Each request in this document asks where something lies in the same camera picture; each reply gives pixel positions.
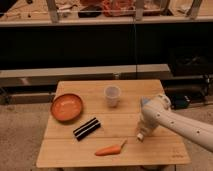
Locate black striped rectangular block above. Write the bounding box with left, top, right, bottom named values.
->
left=73, top=117, right=101, bottom=141

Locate orange carrot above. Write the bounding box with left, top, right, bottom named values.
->
left=95, top=140, right=127, bottom=156

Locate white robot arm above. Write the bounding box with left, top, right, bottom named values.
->
left=137, top=94, right=213, bottom=153

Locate translucent plastic cup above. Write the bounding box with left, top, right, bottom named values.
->
left=104, top=86, right=121, bottom=107

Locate long grey bench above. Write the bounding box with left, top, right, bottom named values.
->
left=0, top=64, right=172, bottom=87

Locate black hanging cable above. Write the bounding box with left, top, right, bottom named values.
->
left=132, top=16, right=139, bottom=80

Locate clear plastic bottle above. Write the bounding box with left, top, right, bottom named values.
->
left=137, top=117, right=153, bottom=141

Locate wooden folding table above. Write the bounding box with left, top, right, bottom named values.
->
left=36, top=80, right=190, bottom=168

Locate orange plate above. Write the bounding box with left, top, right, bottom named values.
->
left=50, top=94, right=83, bottom=122

